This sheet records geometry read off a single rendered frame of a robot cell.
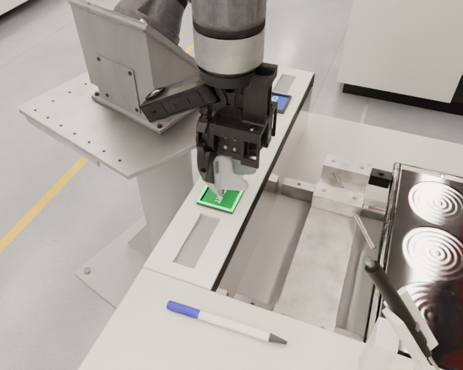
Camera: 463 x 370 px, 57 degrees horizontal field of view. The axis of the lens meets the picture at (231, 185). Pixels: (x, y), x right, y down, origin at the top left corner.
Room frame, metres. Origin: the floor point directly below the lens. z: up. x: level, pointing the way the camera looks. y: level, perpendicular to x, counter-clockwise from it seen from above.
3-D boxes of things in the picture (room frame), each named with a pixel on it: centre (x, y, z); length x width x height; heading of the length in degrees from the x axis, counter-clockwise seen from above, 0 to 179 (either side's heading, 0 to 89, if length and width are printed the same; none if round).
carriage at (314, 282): (0.42, -0.15, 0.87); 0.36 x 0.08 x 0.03; 159
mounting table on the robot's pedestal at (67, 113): (0.91, 0.21, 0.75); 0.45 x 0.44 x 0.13; 52
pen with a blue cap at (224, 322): (0.23, 0.01, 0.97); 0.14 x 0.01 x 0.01; 71
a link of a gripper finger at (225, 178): (0.42, 0.00, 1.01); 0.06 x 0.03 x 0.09; 69
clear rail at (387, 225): (0.41, -0.23, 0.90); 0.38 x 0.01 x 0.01; 159
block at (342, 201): (0.49, -0.18, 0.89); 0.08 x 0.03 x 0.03; 69
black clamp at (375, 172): (0.55, -0.26, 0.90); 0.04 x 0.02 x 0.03; 69
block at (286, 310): (0.27, -0.09, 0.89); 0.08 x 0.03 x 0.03; 69
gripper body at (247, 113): (0.43, 0.00, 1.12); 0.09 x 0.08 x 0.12; 69
